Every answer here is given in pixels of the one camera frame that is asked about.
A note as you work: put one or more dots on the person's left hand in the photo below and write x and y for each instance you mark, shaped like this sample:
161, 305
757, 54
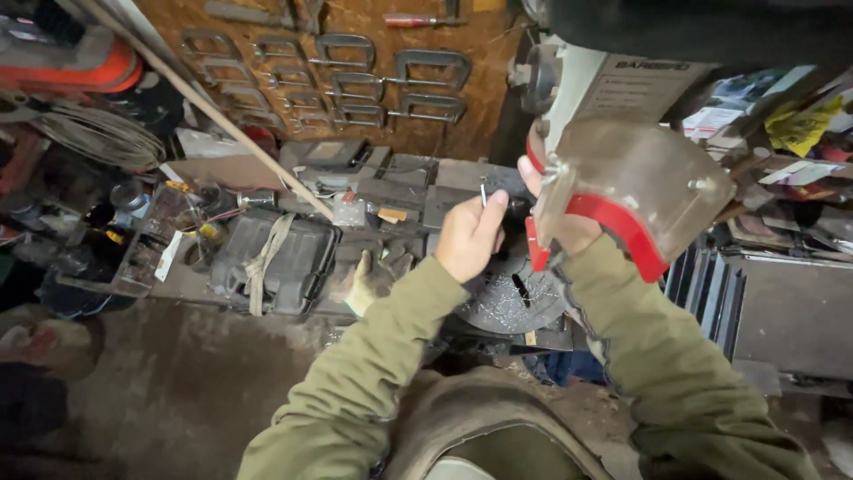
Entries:
466, 240

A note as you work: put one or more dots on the person's right hand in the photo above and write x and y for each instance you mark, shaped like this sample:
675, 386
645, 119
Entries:
574, 226

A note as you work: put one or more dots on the person's right fingers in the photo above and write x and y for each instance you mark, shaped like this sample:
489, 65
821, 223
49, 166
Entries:
530, 177

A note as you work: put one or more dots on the black drill chuck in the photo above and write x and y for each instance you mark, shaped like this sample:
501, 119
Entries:
517, 208

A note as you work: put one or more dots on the wooden tool board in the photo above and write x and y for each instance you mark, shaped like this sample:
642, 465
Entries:
466, 126

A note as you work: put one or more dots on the clear guard with red trim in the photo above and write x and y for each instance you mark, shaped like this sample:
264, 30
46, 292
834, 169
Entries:
633, 193

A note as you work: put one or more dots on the round metal drill press table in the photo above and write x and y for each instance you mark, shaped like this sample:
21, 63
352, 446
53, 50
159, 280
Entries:
510, 297

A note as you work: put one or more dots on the dirty yellow work glove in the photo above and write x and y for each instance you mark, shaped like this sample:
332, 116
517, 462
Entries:
376, 277

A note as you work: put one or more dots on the small clear plastic bag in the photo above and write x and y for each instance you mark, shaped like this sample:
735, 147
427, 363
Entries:
349, 213

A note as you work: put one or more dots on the dark flat tool case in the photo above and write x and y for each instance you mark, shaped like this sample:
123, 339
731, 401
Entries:
326, 154

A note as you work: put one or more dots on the stack of dark metal panels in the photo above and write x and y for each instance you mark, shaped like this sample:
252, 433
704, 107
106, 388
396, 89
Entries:
706, 293

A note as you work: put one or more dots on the group of grey metal clamps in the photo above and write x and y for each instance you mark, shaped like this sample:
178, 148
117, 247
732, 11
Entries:
333, 86

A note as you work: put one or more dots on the black plastic case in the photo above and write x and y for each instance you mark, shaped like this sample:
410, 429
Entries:
293, 260

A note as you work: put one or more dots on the brown work apron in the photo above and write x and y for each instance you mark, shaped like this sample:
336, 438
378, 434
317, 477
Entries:
480, 426

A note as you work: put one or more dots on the cluttered shelf with papers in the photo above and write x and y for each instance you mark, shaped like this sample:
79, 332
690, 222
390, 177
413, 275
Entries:
786, 153

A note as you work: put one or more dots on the small shiny metal cylinder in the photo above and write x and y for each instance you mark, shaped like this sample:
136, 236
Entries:
257, 198

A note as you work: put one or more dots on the grey metal box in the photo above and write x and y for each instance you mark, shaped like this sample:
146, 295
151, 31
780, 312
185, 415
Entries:
796, 317

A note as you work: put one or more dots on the long wooden stick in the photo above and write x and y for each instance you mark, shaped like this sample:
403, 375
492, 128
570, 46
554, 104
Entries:
213, 110

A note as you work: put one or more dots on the clear plastic organiser tray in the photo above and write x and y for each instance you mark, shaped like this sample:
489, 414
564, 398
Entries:
143, 246

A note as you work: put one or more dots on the orange and grey power tool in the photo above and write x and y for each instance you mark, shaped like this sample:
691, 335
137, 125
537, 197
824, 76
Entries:
66, 63

